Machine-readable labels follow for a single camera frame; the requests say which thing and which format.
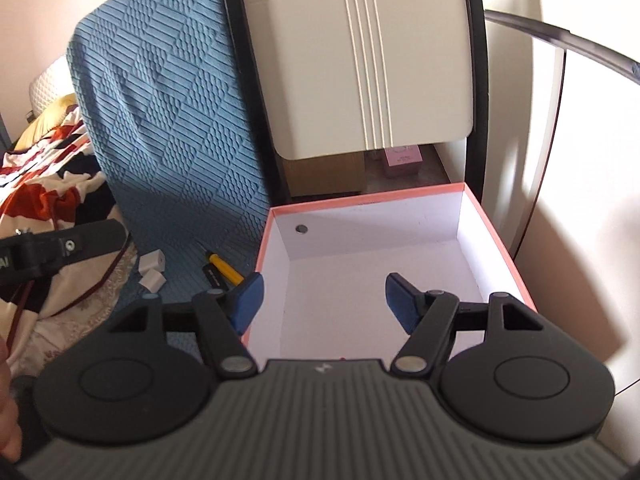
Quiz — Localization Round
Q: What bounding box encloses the red white printed blanket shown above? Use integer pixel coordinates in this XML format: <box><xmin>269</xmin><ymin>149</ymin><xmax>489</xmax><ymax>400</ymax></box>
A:
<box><xmin>0</xmin><ymin>105</ymin><xmax>126</xmax><ymax>321</ymax></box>

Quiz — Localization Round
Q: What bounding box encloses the dark curved metal rail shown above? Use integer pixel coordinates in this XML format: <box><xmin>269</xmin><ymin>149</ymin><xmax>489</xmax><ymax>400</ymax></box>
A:
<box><xmin>484</xmin><ymin>9</ymin><xmax>640</xmax><ymax>84</ymax></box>

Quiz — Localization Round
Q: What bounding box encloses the beige lace bedsheet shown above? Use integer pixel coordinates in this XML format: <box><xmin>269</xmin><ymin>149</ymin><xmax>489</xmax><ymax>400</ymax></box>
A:
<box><xmin>0</xmin><ymin>245</ymin><xmax>139</xmax><ymax>377</ymax></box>

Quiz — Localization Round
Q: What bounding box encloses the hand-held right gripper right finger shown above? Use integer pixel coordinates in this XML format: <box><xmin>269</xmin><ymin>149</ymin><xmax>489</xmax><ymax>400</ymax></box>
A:
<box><xmin>385</xmin><ymin>272</ymin><xmax>545</xmax><ymax>378</ymax></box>

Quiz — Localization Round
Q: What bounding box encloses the white quilted headboard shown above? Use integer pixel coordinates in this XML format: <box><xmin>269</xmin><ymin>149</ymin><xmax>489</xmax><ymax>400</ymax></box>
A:
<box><xmin>27</xmin><ymin>55</ymin><xmax>76</xmax><ymax>116</ymax></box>

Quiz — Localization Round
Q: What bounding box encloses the yellow black pen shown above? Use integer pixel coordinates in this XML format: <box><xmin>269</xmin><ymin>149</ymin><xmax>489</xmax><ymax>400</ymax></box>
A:
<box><xmin>202</xmin><ymin>250</ymin><xmax>246</xmax><ymax>292</ymax></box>

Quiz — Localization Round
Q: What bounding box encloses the brown cardboard box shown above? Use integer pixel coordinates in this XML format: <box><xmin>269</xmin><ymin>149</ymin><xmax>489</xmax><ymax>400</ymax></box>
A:
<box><xmin>284</xmin><ymin>152</ymin><xmax>367</xmax><ymax>199</ymax></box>

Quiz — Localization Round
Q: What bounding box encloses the person's left hand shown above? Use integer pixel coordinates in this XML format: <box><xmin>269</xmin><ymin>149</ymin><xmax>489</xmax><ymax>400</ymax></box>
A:
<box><xmin>0</xmin><ymin>345</ymin><xmax>24</xmax><ymax>462</ymax></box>

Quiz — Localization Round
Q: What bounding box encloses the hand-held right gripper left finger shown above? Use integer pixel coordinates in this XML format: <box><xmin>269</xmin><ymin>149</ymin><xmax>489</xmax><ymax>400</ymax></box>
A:
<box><xmin>107</xmin><ymin>272</ymin><xmax>264</xmax><ymax>380</ymax></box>

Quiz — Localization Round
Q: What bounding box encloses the blue textured seat cushion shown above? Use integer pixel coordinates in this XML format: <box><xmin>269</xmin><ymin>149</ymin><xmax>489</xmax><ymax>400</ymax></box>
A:
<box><xmin>67</xmin><ymin>0</ymin><xmax>273</xmax><ymax>342</ymax></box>

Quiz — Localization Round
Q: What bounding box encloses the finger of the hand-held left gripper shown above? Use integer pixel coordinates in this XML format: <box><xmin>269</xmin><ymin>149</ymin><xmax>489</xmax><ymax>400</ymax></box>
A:
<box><xmin>30</xmin><ymin>219</ymin><xmax>129</xmax><ymax>277</ymax></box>

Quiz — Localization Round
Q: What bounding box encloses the small pink box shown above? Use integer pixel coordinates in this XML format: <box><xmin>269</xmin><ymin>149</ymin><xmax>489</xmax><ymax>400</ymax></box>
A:
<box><xmin>382</xmin><ymin>145</ymin><xmax>424</xmax><ymax>179</ymax></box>

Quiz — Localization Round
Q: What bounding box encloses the pink cardboard box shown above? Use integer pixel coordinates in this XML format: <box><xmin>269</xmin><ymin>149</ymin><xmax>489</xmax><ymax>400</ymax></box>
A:
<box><xmin>241</xmin><ymin>183</ymin><xmax>539</xmax><ymax>362</ymax></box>

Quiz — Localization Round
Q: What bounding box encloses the beige folding chair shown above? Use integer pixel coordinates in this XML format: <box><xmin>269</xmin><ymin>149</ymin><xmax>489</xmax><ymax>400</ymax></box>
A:
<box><xmin>220</xmin><ymin>0</ymin><xmax>489</xmax><ymax>206</ymax></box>

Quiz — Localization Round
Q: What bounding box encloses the yellow pillow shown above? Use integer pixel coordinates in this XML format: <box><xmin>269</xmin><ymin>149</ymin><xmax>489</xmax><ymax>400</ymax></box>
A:
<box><xmin>12</xmin><ymin>92</ymin><xmax>79</xmax><ymax>151</ymax></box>

